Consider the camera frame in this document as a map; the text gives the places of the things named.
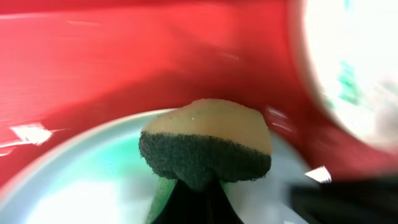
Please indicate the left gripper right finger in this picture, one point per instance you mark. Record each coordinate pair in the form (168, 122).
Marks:
(218, 207)

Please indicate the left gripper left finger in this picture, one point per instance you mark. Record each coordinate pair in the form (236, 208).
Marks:
(176, 203)

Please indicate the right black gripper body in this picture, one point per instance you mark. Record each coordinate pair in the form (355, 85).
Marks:
(369, 201)

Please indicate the green yellow scrub sponge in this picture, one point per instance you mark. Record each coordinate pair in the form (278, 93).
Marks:
(207, 140)

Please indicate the pale blue plate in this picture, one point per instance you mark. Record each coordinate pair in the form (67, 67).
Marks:
(99, 177)

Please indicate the white plate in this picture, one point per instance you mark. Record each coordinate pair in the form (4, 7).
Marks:
(351, 52)

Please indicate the red plastic tray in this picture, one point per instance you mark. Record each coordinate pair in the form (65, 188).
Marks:
(68, 66)

